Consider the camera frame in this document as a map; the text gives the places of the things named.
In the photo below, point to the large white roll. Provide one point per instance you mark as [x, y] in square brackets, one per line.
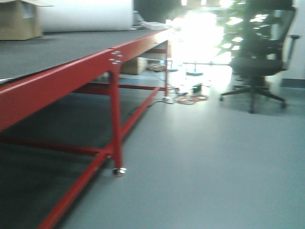
[86, 15]

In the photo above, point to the cardboard box under conveyor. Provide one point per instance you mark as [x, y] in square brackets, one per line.
[134, 66]

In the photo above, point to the dark grey conveyor belt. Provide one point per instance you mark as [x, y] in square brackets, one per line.
[22, 58]

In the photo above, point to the open cardboard box on belt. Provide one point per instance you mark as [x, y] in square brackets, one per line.
[19, 19]

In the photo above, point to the red conveyor frame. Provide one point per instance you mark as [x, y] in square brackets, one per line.
[58, 128]

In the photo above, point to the black office chair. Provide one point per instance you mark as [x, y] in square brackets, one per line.
[254, 86]

